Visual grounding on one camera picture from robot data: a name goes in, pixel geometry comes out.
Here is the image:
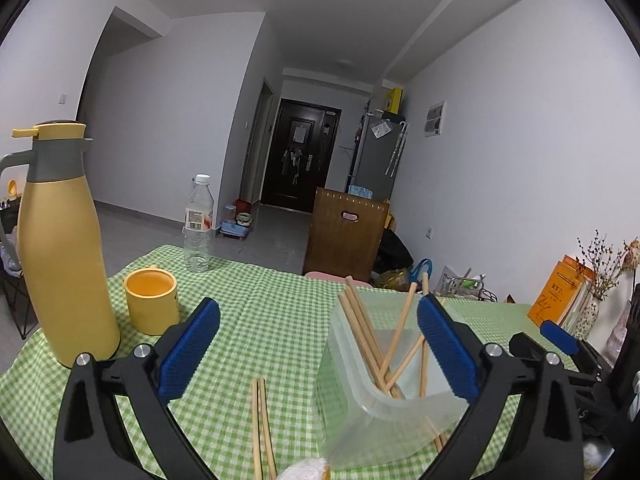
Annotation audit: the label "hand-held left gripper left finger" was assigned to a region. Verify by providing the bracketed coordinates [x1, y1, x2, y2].
[52, 297, 222, 480]

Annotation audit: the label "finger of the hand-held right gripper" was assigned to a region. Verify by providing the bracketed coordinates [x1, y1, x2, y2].
[539, 320, 610, 377]
[509, 332, 581, 373]

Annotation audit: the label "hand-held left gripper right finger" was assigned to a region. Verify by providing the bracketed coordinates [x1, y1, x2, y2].
[416, 292, 586, 480]

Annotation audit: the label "bunch of wooden chopsticks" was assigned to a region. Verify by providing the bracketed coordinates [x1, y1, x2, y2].
[337, 272, 448, 456]

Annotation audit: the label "light wooden chopstick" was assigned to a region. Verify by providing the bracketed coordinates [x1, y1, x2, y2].
[257, 377, 278, 480]
[250, 379, 263, 480]

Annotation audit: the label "clear plastic container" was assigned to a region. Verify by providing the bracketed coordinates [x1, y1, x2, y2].
[314, 292, 471, 471]

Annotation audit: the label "person's right hand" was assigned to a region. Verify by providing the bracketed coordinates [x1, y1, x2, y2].
[582, 435, 616, 476]

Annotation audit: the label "spotted flower vase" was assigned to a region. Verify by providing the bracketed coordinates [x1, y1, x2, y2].
[572, 295, 601, 341]

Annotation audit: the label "yellow cup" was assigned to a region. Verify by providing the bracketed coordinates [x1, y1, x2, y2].
[123, 267, 181, 336]

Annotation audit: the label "pink flower vase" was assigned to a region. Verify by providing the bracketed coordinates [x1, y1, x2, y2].
[606, 300, 632, 361]

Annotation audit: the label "dried twig flowers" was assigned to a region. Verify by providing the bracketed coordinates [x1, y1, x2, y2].
[575, 230, 626, 301]

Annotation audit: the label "green checked tablecloth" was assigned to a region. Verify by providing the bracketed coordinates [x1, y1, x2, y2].
[0, 244, 616, 480]

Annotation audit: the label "yellow snack packet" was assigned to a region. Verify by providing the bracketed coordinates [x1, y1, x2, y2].
[372, 269, 411, 291]

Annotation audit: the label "clear plastic water bottle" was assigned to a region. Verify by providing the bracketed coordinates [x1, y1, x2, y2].
[182, 174, 216, 273]

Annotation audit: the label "black bag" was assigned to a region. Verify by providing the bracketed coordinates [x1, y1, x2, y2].
[377, 230, 415, 273]

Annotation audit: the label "pet feeder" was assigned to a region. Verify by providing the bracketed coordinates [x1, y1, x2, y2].
[218, 205, 251, 240]

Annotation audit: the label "pink seat cushion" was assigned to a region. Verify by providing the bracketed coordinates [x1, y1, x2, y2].
[304, 271, 373, 288]

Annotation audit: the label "brown wooden chair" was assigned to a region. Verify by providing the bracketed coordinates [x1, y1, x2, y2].
[302, 186, 391, 283]

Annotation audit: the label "yellow thermos jug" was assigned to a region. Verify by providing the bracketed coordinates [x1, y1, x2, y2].
[0, 120, 122, 368]

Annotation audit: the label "grey refrigerator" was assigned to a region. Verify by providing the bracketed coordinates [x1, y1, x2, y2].
[346, 112, 407, 203]

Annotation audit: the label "folded umbrella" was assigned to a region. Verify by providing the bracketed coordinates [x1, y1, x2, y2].
[386, 121, 408, 177]

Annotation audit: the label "dark entrance door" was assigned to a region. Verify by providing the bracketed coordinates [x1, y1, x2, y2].
[261, 98, 343, 215]

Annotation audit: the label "white wire rack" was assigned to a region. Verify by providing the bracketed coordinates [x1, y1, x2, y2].
[440, 266, 496, 302]

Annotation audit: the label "white wall panel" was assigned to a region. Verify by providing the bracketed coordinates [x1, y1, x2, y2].
[424, 101, 447, 138]

